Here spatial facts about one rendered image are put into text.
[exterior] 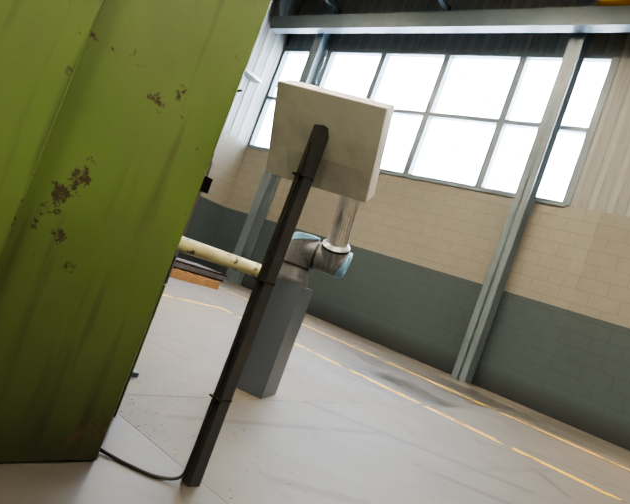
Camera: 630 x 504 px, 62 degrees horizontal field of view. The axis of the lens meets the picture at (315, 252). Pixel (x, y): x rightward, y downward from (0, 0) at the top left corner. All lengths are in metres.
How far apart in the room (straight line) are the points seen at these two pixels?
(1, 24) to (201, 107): 0.51
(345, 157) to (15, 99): 0.85
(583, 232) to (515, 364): 2.16
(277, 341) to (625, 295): 6.30
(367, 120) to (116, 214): 0.71
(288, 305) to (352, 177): 1.27
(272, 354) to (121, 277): 1.44
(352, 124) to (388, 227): 8.12
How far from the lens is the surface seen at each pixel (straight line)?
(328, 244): 2.71
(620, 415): 8.22
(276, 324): 2.72
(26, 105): 1.18
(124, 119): 1.37
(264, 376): 2.75
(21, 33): 1.19
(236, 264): 1.68
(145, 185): 1.41
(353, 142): 1.54
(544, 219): 8.76
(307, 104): 1.58
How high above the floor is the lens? 0.66
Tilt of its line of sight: 3 degrees up
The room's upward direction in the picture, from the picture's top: 20 degrees clockwise
